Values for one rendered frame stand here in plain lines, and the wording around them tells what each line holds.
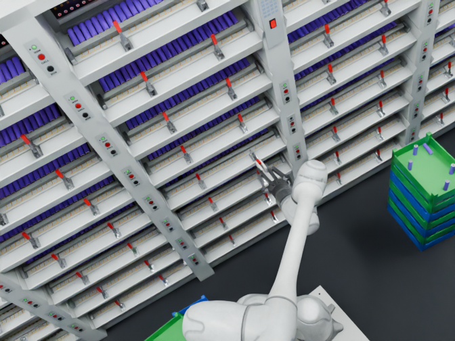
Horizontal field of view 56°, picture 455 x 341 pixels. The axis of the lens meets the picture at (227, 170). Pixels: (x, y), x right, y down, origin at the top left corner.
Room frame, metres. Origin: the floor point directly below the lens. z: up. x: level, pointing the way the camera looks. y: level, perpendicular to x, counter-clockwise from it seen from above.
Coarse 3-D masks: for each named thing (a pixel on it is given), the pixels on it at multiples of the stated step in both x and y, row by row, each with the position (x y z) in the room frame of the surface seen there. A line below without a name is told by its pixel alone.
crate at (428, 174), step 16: (416, 144) 1.09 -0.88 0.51; (432, 144) 1.06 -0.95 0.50; (400, 160) 1.05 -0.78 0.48; (416, 160) 1.02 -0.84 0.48; (432, 160) 0.99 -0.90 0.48; (448, 160) 0.94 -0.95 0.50; (416, 176) 0.94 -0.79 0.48; (432, 176) 0.91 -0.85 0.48; (448, 176) 0.88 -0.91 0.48; (432, 192) 0.80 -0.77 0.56; (448, 192) 0.79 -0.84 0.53
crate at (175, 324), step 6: (174, 318) 0.93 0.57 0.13; (180, 318) 0.92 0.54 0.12; (168, 324) 0.93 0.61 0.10; (174, 324) 0.93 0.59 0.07; (180, 324) 0.91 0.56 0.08; (162, 330) 0.92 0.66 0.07; (168, 330) 0.91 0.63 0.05; (174, 330) 0.90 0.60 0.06; (180, 330) 0.88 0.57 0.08; (150, 336) 0.91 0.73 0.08; (156, 336) 0.92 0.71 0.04; (162, 336) 0.90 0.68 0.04; (168, 336) 0.89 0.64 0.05; (174, 336) 0.87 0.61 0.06; (180, 336) 0.85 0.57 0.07
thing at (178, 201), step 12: (276, 132) 1.27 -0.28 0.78; (276, 144) 1.24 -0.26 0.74; (240, 156) 1.25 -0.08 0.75; (264, 156) 1.21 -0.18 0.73; (228, 168) 1.22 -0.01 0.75; (240, 168) 1.20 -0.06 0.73; (192, 180) 1.23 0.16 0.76; (204, 180) 1.21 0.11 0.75; (216, 180) 1.19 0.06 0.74; (228, 180) 1.20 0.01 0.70; (168, 192) 1.22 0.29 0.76; (192, 192) 1.18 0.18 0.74; (204, 192) 1.17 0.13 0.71; (168, 204) 1.17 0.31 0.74; (180, 204) 1.15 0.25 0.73
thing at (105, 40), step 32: (96, 0) 1.33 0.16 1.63; (128, 0) 1.31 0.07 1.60; (160, 0) 1.28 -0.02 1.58; (192, 0) 1.26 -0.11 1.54; (224, 0) 1.22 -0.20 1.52; (64, 32) 1.30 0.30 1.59; (96, 32) 1.25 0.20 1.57; (128, 32) 1.22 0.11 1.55; (160, 32) 1.19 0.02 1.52; (96, 64) 1.17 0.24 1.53
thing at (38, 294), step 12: (0, 276) 1.05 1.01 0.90; (12, 276) 1.08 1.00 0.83; (12, 300) 1.04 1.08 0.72; (36, 300) 1.05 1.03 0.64; (36, 312) 1.04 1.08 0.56; (60, 312) 1.05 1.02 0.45; (60, 324) 1.04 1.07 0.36; (84, 324) 1.05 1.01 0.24; (84, 336) 1.04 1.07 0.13; (96, 336) 1.05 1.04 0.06
